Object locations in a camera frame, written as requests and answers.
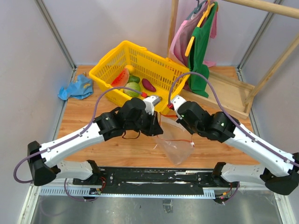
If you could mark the yellow plastic basket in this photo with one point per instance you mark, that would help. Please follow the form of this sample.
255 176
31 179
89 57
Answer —
161 72

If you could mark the green cabbage toy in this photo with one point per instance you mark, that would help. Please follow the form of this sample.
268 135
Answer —
134 89

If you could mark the wooden clothes rack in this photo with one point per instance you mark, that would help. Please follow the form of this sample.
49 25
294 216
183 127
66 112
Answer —
237 96

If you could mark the clear zip top bag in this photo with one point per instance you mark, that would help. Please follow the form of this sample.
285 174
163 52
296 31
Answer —
175 142

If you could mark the green shirt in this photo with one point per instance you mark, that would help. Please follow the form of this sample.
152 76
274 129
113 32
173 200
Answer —
197 52

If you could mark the grey clothes hanger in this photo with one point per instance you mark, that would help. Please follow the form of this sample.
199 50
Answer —
196 9

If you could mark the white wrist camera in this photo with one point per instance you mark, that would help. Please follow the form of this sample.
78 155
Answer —
176 102
150 103

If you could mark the yellow lemon toy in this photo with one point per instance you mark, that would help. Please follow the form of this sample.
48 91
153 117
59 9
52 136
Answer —
130 69

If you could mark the watermelon slice toy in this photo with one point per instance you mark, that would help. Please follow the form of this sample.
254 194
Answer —
122 79

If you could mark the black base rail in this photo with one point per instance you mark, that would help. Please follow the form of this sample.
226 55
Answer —
153 181

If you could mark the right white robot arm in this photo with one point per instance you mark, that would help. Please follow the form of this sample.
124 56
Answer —
277 170

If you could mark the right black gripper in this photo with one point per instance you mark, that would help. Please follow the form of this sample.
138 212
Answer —
181 121

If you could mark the pink shirt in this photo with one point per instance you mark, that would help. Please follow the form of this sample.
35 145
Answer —
184 33

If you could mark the purple eggplant toy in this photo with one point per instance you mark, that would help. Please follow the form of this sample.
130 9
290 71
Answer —
148 86

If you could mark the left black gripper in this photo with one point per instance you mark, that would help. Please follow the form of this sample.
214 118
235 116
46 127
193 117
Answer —
154 128

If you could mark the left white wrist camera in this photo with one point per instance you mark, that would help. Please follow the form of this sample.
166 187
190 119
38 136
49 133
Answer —
150 103

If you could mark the blue cloth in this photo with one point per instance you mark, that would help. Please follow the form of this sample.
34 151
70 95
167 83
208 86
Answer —
80 89

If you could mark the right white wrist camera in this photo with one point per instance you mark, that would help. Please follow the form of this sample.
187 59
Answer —
176 102

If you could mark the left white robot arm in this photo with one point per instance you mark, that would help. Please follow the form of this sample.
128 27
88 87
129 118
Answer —
47 160

